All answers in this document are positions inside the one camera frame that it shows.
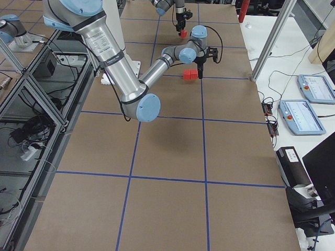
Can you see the red cube block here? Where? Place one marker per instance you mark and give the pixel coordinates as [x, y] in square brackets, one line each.
[182, 34]
[194, 74]

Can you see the red cube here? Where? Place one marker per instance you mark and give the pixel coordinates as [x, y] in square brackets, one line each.
[187, 75]

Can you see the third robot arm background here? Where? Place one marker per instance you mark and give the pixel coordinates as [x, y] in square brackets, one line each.
[15, 35]

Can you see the red cylinder bottle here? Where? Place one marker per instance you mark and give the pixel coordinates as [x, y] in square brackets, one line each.
[243, 10]

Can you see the red circuit board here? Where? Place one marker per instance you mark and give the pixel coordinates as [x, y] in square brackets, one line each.
[267, 108]

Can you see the teach pendant tablet near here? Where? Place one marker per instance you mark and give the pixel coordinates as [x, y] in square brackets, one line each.
[300, 117]

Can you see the teach pendant tablet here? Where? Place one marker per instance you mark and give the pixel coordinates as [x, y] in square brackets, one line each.
[300, 117]
[316, 89]

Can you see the teach pendant tablet far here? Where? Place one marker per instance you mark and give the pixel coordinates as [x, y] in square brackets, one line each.
[316, 89]

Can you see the black power adapter box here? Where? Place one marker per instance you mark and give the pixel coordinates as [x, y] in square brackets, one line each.
[291, 167]

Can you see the black computer monitor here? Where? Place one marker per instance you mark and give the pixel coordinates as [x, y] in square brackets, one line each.
[311, 215]

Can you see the aluminium frame post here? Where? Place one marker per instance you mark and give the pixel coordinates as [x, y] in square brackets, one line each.
[272, 38]

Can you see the aluminium frame rack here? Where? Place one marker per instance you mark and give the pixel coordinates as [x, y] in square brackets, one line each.
[40, 102]

